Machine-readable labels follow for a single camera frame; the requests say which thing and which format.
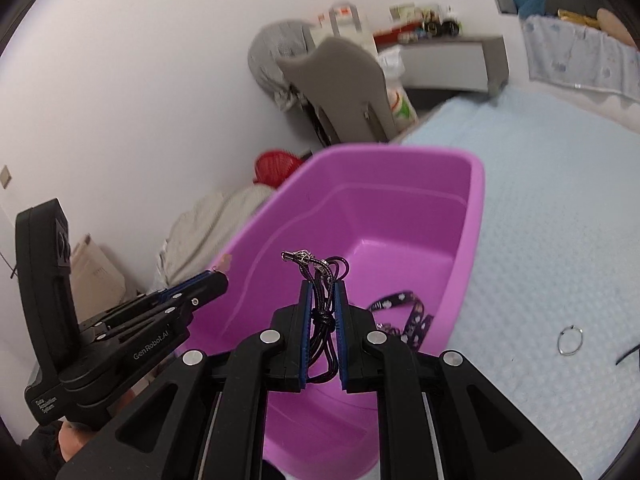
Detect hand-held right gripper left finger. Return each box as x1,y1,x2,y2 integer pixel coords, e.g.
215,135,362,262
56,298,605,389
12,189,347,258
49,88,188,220
55,280,314,480

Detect boxes on shelf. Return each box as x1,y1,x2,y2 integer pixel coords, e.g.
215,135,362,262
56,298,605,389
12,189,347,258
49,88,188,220
372,3,461,46

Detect silver hoop ring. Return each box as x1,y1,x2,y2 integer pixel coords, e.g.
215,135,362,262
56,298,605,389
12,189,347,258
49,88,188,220
556,325,585,357

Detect grey shelf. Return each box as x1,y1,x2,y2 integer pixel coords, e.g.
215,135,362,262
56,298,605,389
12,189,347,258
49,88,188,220
375,35,511,99

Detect purple plastic basin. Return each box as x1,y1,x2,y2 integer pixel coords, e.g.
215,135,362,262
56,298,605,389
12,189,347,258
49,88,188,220
182,142,486,479

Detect light blue fleece blanket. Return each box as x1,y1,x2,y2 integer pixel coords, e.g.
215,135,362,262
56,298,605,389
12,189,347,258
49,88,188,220
365,82,640,480

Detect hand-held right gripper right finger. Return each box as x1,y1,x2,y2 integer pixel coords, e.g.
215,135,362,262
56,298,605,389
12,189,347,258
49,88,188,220
334,281,585,480

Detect person's left hand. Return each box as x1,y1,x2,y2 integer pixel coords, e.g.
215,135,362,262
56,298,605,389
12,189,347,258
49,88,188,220
59,412,108,462

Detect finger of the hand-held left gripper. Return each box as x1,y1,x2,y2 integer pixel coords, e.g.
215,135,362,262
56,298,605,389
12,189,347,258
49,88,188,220
92,269,221,331
95,274,230,343

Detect black cord with charms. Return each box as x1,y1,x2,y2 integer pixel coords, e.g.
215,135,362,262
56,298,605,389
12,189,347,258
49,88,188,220
280,248,351,389

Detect white printed plastic bag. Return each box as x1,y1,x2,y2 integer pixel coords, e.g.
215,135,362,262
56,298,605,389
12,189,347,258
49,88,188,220
377,45,421,132

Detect white shopping bag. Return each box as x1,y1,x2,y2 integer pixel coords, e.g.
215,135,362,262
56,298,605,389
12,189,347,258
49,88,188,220
310,2,379,57

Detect brown paper bag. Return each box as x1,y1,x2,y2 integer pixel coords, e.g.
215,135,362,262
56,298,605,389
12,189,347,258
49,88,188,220
67,233,129,312

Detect grey garment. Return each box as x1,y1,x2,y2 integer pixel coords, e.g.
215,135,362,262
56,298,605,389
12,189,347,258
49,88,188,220
247,18,322,112

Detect black printed lanyard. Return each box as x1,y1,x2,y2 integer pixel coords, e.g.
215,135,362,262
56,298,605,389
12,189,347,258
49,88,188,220
367,287,436,349

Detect beige cloth pile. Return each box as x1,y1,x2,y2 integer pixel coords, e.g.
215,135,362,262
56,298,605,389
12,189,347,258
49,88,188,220
155,184,277,292

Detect blue printed cloth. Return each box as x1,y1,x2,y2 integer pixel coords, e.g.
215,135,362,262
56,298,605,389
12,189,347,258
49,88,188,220
520,12,640,107

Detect red mesh basket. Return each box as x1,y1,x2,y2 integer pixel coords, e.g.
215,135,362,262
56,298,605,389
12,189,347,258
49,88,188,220
253,148,307,186

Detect grey chair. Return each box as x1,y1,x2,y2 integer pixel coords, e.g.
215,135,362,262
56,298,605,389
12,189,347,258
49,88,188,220
276,36,397,144

